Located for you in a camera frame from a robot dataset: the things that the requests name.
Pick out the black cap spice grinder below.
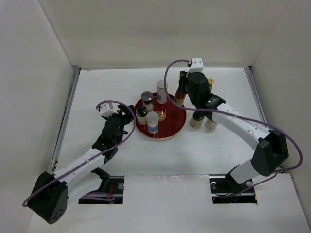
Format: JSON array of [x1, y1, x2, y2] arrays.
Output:
[[136, 105, 148, 125]]

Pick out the yellow cap sauce bottle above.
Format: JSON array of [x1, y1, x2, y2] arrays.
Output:
[[208, 78, 214, 92]]

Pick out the green label sauce bottle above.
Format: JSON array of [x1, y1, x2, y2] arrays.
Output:
[[174, 81, 186, 106]]

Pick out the grey dome cap shaker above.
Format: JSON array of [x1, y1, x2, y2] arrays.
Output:
[[140, 91, 154, 112]]

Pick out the blue label silver cap jar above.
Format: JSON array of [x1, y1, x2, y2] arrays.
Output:
[[146, 111, 159, 135]]

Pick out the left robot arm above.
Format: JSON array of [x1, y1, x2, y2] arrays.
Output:
[[23, 102, 136, 224]]

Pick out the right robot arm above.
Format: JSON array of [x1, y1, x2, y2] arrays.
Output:
[[178, 71, 289, 192]]

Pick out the black cap jar right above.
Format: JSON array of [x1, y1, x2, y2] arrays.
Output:
[[190, 111, 204, 129]]

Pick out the round red tray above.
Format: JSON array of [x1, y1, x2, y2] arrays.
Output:
[[136, 92, 187, 139]]

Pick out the white jar right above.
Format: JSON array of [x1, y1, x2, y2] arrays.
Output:
[[205, 118, 218, 131]]

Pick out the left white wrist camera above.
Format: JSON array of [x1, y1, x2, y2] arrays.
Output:
[[96, 103, 117, 117]]

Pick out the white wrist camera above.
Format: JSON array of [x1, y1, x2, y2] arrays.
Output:
[[96, 103, 117, 117], [188, 58, 204, 73]]

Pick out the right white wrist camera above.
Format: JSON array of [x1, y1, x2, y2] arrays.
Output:
[[188, 58, 204, 73]]

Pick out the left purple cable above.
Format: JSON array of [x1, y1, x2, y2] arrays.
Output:
[[22, 100, 137, 207]]

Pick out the purple cable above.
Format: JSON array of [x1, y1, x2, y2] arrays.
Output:
[[164, 59, 304, 179], [22, 100, 137, 207]]

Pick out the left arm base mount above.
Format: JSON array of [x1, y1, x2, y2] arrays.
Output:
[[78, 168, 125, 204]]

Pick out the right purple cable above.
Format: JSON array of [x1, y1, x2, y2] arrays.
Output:
[[164, 59, 304, 179]]

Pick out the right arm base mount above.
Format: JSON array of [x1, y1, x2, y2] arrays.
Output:
[[209, 174, 257, 204]]

